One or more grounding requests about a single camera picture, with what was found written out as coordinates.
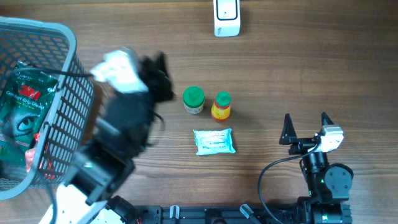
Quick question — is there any yellow red sauce bottle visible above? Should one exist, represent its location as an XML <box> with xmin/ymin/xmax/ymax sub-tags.
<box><xmin>211</xmin><ymin>91</ymin><xmax>231</xmax><ymax>122</ymax></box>

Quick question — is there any green lid jar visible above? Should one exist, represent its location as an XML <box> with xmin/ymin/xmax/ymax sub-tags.
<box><xmin>183</xmin><ymin>86</ymin><xmax>205</xmax><ymax>114</ymax></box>

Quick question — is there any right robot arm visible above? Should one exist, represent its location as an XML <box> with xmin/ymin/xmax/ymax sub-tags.
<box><xmin>279</xmin><ymin>112</ymin><xmax>354</xmax><ymax>224</ymax></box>

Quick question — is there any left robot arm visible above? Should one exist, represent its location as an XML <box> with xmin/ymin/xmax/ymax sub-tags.
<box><xmin>41</xmin><ymin>50</ymin><xmax>174</xmax><ymax>223</ymax></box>

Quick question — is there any white barcode scanner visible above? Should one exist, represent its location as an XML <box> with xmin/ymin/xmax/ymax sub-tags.
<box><xmin>213</xmin><ymin>0</ymin><xmax>241</xmax><ymax>37</ymax></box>

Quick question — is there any green 3M gloves package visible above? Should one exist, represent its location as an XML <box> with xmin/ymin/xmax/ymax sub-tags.
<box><xmin>1</xmin><ymin>61</ymin><xmax>58</xmax><ymax>165</ymax></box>

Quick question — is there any red snack packet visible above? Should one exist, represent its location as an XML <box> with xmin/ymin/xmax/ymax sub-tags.
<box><xmin>25</xmin><ymin>133</ymin><xmax>40</xmax><ymax>173</ymax></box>

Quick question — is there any teal wet wipes pack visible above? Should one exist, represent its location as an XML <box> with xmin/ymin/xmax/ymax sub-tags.
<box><xmin>193</xmin><ymin>128</ymin><xmax>236</xmax><ymax>156</ymax></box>

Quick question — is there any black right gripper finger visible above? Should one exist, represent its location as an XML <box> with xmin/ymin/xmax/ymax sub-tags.
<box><xmin>321</xmin><ymin>112</ymin><xmax>334</xmax><ymax>126</ymax></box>
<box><xmin>279</xmin><ymin>113</ymin><xmax>297</xmax><ymax>145</ymax></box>

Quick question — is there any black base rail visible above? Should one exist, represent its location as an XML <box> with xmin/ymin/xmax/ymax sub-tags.
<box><xmin>128</xmin><ymin>205</ymin><xmax>304</xmax><ymax>224</ymax></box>

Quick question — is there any grey plastic basket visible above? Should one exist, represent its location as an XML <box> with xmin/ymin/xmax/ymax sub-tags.
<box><xmin>1</xmin><ymin>17</ymin><xmax>95</xmax><ymax>200</ymax></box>

